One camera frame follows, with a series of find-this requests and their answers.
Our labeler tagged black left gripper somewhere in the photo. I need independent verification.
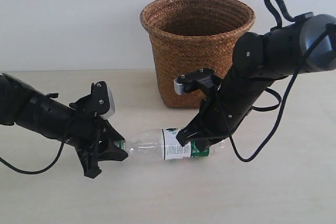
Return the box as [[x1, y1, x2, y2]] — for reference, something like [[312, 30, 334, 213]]
[[68, 103, 129, 179]]

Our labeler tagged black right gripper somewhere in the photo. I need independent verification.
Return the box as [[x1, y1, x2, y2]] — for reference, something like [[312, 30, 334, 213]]
[[176, 98, 236, 151]]

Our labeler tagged clear plastic bottle green label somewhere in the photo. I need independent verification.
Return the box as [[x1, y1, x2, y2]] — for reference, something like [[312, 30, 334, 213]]
[[114, 128, 225, 161]]

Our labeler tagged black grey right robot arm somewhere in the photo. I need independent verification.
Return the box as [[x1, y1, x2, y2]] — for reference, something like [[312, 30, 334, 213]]
[[174, 14, 335, 151]]

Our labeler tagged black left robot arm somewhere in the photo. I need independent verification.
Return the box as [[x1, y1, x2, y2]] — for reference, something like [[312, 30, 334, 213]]
[[1, 73, 129, 178]]

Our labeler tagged brown woven wicker basket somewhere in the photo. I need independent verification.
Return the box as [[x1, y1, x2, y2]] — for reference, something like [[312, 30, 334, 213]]
[[140, 0, 256, 109]]

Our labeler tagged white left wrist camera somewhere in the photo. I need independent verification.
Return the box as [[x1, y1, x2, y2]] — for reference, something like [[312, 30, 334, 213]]
[[90, 81, 115, 120]]

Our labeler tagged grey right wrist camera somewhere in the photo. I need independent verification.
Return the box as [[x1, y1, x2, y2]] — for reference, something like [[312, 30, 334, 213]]
[[174, 68, 222, 95]]

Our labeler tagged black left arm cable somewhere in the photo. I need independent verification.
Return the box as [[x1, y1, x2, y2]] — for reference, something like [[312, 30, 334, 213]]
[[0, 119, 77, 175]]

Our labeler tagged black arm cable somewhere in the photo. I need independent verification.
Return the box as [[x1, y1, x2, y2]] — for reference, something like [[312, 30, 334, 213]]
[[204, 0, 336, 162], [0, 119, 77, 175]]

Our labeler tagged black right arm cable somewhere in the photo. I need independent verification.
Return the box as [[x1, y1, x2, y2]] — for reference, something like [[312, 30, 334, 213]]
[[204, 0, 336, 162]]

